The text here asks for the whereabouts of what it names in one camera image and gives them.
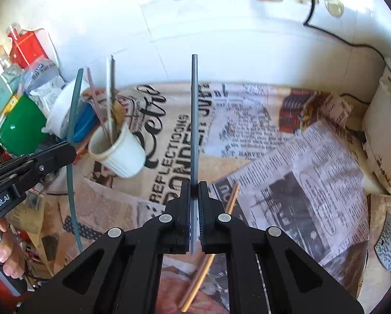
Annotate gold chopstick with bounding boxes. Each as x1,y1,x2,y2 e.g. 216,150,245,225
180,184,240,312
112,100,126,134

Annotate white printed packet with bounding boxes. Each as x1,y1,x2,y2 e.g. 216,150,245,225
29,80,68,118

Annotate blue plastic bowl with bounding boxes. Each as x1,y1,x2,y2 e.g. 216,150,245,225
73,101,98,143

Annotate person's left hand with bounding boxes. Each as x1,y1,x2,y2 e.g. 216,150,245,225
0,219,27,278

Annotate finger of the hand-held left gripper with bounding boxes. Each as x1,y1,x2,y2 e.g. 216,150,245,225
35,142,77,175

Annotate wooden cutting board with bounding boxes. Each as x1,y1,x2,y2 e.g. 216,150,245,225
357,193,391,301

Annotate newspaper sheet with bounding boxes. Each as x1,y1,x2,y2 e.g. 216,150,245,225
212,121,369,265

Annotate newspaper print tablecloth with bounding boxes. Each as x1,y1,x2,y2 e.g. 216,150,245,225
29,83,369,314

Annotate black cooker cord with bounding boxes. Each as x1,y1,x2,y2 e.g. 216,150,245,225
341,93,371,105

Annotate pink chopstick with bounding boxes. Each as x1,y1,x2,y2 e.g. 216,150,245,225
86,68,111,139

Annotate white rice cooker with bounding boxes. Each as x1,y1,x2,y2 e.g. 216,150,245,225
362,39,391,197

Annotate white and blue lidded tub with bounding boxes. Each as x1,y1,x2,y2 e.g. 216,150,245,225
45,80,85,138

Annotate black power cable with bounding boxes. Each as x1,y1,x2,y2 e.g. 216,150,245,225
303,0,387,63

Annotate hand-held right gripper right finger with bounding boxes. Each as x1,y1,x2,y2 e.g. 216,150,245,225
197,181,363,314

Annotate green plastic container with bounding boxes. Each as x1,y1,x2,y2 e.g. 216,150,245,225
0,96,49,158

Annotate grey blue chopstick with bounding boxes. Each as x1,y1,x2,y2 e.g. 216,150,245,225
191,54,200,256

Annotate teal chopstick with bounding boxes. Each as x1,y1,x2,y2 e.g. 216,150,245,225
66,68,85,253

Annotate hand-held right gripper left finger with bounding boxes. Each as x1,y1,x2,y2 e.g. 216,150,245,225
19,180,193,314

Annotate white ceramic cup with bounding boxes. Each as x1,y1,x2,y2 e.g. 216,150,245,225
88,121,147,178

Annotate red box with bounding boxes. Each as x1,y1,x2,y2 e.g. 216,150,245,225
7,29,50,69

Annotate hammered steel cleaver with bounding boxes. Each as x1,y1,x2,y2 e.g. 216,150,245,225
374,212,391,273

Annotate teal box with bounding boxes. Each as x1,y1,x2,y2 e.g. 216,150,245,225
0,74,19,118

